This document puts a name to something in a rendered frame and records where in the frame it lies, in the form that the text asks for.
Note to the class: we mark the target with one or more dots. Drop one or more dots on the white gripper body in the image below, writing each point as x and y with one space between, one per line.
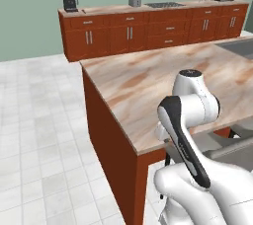
160 132

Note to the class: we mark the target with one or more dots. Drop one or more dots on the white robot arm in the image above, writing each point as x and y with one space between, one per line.
201 105

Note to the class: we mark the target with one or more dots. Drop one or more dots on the red-brown island cabinet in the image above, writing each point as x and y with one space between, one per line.
108 143

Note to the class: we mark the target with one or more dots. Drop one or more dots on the grey stool with black legs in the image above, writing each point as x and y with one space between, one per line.
227 155

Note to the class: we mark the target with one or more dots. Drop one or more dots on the red-brown base cupboard run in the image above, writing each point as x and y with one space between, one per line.
158 31

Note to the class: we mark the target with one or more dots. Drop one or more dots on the grey sink basin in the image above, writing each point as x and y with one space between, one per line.
238 48

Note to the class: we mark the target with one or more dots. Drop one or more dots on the grey hob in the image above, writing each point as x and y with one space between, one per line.
164 5

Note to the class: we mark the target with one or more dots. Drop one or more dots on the silver toaster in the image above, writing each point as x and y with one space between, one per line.
134 1

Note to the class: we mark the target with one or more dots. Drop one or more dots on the black coffee machine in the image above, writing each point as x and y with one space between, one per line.
69 0

